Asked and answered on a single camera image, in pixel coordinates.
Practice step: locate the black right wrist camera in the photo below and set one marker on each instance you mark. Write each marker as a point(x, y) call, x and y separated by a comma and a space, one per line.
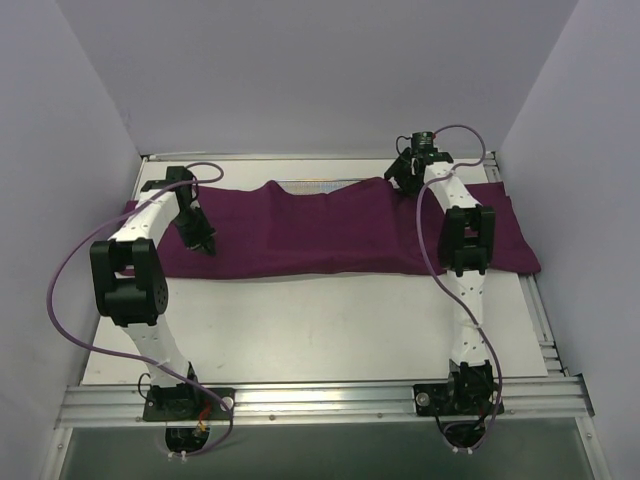
point(422, 141)

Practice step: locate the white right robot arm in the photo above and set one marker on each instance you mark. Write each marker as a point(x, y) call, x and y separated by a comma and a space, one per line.
point(464, 249)

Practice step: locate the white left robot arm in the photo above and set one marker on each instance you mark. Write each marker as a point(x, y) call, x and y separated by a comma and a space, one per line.
point(129, 282)

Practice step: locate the aluminium right side rail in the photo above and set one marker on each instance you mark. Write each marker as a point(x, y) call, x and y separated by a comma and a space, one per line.
point(542, 327)

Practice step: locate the aluminium front frame rail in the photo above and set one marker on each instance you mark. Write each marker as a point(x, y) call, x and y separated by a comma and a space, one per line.
point(331, 403)

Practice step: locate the purple cloth wrap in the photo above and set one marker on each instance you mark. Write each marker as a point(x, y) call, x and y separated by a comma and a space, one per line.
point(366, 227)

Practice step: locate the aluminium back rail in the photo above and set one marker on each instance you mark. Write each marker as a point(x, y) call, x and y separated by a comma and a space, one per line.
point(206, 156)

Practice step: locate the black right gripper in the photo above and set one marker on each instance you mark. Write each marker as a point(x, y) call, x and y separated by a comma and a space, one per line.
point(403, 167)

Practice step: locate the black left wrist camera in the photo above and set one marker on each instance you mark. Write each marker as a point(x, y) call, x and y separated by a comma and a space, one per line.
point(173, 175)

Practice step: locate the wire mesh instrument tray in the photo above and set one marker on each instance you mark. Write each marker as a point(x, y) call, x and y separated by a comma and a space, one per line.
point(313, 187)

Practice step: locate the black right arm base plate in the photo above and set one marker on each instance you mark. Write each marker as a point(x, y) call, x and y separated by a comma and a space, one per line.
point(455, 399)

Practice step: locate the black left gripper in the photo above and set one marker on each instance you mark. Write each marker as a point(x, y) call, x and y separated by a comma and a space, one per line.
point(197, 232)

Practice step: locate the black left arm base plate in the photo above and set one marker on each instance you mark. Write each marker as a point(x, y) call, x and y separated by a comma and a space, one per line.
point(181, 403)

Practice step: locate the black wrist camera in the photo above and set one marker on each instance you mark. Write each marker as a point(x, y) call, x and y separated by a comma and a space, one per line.
point(422, 141)
point(173, 175)

